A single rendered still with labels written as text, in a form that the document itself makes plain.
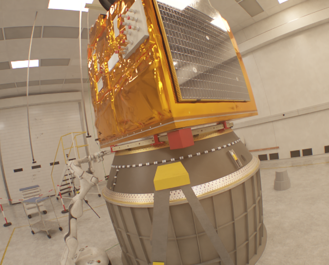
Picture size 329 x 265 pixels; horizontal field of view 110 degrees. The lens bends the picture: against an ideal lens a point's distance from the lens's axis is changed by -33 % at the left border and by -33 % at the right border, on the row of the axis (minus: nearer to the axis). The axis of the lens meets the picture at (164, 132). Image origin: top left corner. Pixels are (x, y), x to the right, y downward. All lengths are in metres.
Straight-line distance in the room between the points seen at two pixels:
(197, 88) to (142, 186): 1.00
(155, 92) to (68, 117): 8.42
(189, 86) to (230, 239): 1.50
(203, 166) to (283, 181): 2.86
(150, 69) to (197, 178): 0.99
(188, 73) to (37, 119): 8.64
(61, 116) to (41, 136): 1.50
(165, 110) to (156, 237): 0.85
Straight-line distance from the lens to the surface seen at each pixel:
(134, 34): 1.65
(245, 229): 1.98
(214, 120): 1.59
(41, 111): 9.55
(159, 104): 1.28
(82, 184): 2.24
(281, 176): 4.17
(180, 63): 1.42
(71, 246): 2.34
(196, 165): 1.55
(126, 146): 1.81
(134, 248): 2.05
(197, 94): 1.43
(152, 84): 1.35
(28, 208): 6.29
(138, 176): 1.66
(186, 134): 1.30
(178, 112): 1.27
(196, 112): 1.42
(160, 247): 0.88
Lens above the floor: 1.68
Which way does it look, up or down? 2 degrees up
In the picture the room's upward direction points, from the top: 12 degrees counter-clockwise
